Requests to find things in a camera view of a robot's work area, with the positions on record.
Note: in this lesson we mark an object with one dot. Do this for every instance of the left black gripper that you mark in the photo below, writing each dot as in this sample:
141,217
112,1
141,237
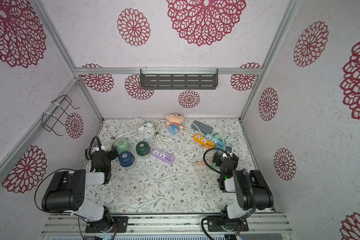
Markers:
111,154

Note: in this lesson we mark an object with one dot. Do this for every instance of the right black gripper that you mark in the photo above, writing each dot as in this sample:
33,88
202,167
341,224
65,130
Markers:
219,159

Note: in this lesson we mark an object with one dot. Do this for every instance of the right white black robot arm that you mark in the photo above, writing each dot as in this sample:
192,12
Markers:
251,190

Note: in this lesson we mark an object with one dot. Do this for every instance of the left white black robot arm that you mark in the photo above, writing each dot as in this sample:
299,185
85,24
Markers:
66,192

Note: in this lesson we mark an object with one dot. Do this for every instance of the teal power strip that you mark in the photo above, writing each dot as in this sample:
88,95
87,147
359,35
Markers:
218,143

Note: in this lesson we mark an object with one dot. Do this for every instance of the orange power strip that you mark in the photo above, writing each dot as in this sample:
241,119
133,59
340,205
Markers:
203,141

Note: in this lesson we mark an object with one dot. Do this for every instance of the white alarm clock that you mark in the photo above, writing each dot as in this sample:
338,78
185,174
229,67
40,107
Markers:
146,130

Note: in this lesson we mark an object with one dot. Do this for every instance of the purple power strip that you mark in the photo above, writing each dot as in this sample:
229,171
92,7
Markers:
163,156

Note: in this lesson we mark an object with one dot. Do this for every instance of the plush boy doll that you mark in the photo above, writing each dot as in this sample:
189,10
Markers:
174,123

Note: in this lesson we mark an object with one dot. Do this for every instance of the light green cordless grinder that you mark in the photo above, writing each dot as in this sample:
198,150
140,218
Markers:
122,145

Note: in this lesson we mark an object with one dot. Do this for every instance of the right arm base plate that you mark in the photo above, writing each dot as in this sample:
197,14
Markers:
218,224

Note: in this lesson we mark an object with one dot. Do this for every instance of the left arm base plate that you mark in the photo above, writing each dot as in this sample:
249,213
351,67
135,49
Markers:
120,223

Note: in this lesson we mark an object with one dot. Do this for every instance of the black wire wall rack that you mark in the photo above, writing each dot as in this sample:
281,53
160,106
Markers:
51,119

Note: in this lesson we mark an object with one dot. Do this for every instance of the grey wall shelf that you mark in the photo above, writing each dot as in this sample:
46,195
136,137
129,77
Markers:
179,79

